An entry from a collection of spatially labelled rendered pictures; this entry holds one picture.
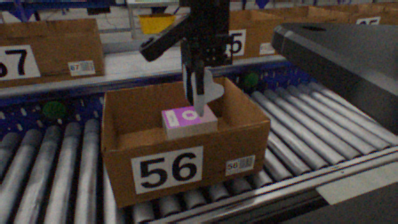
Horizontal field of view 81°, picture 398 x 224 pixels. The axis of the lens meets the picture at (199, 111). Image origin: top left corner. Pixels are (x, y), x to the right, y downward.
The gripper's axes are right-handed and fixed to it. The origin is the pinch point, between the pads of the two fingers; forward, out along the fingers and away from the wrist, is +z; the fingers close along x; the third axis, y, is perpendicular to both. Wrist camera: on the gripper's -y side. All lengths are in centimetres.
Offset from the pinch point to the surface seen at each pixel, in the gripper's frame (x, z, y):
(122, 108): 29.4, 10.4, -14.6
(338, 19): 49, -10, 90
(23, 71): 50, 0, -44
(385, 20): 49, -7, 123
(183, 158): 0.2, 12.7, -2.8
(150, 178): 0.8, 16.4, -10.7
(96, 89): 45, 8, -22
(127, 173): 0.9, 13.7, -15.3
